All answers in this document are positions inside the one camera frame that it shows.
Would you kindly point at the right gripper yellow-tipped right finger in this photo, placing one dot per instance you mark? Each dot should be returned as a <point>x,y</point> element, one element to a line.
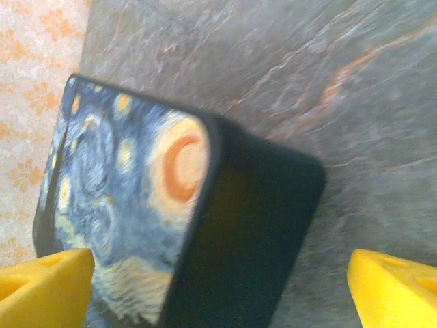
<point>399,297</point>

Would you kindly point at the starry night painted box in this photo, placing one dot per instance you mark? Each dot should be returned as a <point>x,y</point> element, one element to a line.
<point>239,222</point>

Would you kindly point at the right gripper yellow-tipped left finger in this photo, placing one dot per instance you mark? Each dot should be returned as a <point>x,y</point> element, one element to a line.
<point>41,294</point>

